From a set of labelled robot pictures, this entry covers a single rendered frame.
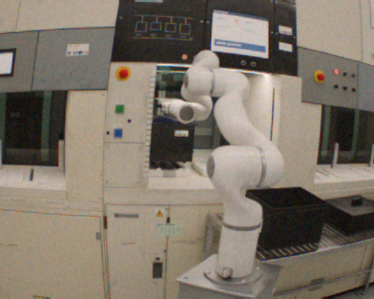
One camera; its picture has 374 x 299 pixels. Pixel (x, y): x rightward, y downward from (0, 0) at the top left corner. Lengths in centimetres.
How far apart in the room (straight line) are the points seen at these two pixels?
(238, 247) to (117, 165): 79
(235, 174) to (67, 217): 95
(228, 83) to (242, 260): 60
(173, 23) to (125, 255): 106
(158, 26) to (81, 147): 60
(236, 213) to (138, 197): 77
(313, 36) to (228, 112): 97
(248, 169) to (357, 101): 128
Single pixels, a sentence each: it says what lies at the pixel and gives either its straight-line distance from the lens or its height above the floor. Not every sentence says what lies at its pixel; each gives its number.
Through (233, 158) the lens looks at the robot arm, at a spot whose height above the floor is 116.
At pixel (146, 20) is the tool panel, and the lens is 198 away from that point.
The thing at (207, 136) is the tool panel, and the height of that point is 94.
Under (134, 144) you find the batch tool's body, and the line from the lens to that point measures 202.
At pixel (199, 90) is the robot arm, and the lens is 162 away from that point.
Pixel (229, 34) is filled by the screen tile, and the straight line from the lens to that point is 209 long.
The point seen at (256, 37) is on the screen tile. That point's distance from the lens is 214.
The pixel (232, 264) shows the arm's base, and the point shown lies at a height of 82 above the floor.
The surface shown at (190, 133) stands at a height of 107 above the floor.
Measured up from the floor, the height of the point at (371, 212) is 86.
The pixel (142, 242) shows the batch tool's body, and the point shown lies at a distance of 214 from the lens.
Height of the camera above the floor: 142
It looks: 11 degrees down
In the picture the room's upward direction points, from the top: 4 degrees clockwise
